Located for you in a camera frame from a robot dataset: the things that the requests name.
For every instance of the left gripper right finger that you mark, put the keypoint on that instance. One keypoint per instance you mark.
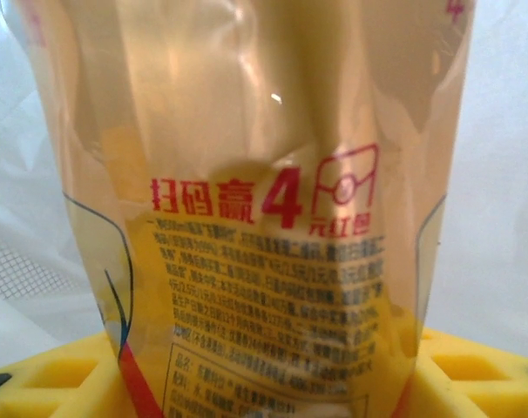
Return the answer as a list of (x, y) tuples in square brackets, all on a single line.
[(486, 392)]

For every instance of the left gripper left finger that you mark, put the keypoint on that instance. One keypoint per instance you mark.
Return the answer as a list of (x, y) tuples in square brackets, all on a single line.
[(50, 392)]

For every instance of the grey mesh waste bin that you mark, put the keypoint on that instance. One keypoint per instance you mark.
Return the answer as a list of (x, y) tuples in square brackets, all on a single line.
[(11, 265)]

